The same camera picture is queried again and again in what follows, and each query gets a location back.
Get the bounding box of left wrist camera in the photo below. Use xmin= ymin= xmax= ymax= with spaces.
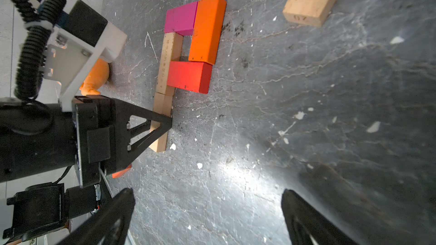
xmin=20 ymin=0 xmax=128 ymax=113

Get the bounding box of orange plush toy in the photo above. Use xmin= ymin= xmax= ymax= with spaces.
xmin=79 ymin=59 xmax=110 ymax=96

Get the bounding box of magenta block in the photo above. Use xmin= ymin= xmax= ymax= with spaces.
xmin=164 ymin=1 xmax=198 ymax=36

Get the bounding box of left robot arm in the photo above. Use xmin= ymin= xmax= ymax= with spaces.
xmin=1 ymin=95 xmax=172 ymax=242

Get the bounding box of orange block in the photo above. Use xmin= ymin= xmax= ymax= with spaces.
xmin=112 ymin=165 xmax=132 ymax=179
xmin=188 ymin=0 xmax=227 ymax=65

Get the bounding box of red block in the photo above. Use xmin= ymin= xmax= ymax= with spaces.
xmin=167 ymin=61 xmax=213 ymax=94

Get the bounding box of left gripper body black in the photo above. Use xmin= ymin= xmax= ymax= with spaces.
xmin=1 ymin=96 xmax=131 ymax=187

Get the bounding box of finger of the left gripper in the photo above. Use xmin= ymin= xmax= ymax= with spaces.
xmin=115 ymin=99 xmax=172 ymax=172

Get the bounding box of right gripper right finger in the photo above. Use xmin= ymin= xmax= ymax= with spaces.
xmin=281 ymin=189 xmax=356 ymax=245

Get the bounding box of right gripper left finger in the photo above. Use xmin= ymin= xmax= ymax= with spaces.
xmin=59 ymin=188 xmax=135 ymax=245

